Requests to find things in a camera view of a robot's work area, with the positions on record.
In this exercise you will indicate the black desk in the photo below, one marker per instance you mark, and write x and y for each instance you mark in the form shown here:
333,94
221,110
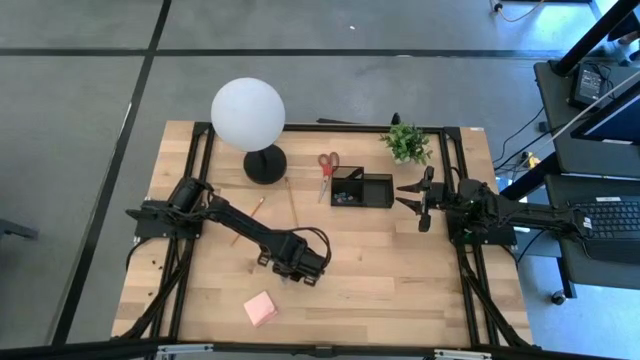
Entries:
575,272
590,160

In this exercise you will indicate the orange pencil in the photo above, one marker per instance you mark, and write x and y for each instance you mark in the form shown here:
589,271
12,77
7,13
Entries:
259,205

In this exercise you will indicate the black mesh desk organizer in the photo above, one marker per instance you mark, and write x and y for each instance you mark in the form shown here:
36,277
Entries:
377,192

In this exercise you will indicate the white paper sheet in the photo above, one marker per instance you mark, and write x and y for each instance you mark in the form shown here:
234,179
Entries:
523,229

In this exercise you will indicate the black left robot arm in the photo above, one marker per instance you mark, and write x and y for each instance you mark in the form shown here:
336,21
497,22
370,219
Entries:
235,220

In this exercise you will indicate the pink sticky note pad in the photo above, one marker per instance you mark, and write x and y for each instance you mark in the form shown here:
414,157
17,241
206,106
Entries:
260,309

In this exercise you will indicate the computer monitor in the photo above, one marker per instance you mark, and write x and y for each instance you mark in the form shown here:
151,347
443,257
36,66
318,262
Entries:
615,122

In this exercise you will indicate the pale green binder clip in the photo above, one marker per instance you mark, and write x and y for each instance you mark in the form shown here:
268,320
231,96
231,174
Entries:
339,195

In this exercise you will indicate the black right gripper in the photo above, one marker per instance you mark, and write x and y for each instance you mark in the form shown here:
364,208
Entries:
435,195

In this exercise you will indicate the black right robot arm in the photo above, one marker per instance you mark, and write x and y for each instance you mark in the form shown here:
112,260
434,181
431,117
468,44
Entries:
525,217

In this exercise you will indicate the black rig crossbar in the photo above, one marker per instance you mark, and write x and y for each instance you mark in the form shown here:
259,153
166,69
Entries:
320,351

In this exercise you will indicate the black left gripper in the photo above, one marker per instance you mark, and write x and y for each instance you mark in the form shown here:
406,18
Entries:
295,257

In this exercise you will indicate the black caster wheel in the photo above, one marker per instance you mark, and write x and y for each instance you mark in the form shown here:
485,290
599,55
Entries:
558,298

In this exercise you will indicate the green plant in white pot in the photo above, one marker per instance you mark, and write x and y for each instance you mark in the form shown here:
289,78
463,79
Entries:
407,142

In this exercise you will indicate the yellow power plug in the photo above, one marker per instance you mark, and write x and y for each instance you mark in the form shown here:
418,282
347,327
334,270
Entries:
531,160

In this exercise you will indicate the natural wood pencil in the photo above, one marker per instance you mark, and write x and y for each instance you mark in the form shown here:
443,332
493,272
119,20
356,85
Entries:
291,202

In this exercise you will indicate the black metal beam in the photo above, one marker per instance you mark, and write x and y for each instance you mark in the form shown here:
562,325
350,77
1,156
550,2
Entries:
530,180
595,35

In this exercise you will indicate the black keyboard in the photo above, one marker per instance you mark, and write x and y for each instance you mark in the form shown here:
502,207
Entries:
615,235

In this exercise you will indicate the small black electronic box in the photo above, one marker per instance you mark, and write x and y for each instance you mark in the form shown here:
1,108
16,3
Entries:
589,85

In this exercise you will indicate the grey chair leg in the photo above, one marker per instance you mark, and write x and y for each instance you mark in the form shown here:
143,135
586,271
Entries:
15,229

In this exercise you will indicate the white globe table lamp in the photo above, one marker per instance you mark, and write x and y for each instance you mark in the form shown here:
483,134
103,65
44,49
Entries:
247,115

